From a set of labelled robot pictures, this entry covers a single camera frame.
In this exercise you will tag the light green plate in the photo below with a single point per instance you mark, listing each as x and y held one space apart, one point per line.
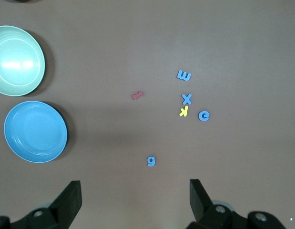
16 62

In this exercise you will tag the blue foam letter m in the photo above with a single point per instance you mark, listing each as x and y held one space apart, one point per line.
183 75

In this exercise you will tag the brown table cover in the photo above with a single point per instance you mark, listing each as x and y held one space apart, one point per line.
137 47

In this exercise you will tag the blue foam letter e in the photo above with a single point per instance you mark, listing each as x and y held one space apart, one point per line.
200 116

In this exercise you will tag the dark red foam letter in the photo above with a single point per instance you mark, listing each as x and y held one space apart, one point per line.
137 95

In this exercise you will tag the yellow foam letter k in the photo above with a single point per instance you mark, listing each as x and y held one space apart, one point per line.
184 111

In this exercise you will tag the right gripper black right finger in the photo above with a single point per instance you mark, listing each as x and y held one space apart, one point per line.
199 202

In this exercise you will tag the blue foam letter x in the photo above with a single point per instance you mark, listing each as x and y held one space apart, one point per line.
186 99

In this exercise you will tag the blue plate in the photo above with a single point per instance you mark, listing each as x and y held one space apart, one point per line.
35 131

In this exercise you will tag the blue foam letter g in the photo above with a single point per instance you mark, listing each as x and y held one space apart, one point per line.
154 160

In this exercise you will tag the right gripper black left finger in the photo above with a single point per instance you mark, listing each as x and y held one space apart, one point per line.
66 202

